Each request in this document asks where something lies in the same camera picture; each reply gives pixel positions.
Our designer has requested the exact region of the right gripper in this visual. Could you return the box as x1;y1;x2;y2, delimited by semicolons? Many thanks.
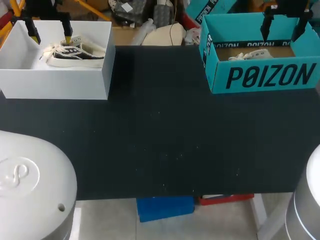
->
259;0;314;43

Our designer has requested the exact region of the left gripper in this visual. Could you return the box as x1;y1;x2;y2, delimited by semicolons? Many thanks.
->
23;0;74;46

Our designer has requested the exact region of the black and cream shoe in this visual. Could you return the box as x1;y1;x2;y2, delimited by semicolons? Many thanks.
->
39;34;106;69

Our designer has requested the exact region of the cream white shoe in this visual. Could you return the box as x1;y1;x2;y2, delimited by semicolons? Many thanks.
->
227;48;274;62

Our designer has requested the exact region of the white shoebox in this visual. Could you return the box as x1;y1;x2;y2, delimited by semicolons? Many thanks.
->
0;20;116;101

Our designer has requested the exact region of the teal box with black print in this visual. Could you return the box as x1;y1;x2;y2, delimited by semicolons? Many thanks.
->
198;11;320;95
184;0;239;25

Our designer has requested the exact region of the red plastic bin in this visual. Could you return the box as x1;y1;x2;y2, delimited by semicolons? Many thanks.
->
198;193;255;206

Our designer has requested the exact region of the blue plastic bin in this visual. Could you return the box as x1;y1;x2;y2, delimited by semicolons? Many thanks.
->
135;195;196;224

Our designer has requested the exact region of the yellow metal frame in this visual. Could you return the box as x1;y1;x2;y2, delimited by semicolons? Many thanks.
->
0;0;112;49

